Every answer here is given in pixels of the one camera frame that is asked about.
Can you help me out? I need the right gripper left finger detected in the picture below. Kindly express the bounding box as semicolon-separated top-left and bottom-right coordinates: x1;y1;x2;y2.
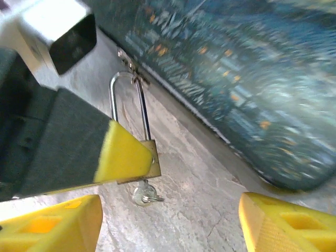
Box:
0;194;103;252

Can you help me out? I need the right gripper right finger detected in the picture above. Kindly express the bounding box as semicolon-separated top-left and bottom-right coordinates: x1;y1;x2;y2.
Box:
238;191;336;252

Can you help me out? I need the small silver key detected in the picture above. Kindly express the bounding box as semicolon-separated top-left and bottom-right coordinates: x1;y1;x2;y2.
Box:
132;180;158;207

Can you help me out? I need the brass padlock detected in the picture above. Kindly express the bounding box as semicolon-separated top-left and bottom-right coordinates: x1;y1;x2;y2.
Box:
109;71;162;185

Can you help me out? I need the starry night painted box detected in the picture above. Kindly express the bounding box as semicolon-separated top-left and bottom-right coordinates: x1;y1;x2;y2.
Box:
86;0;336;191

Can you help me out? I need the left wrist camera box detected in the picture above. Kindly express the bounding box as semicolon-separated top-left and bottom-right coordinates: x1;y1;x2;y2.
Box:
0;0;98;77

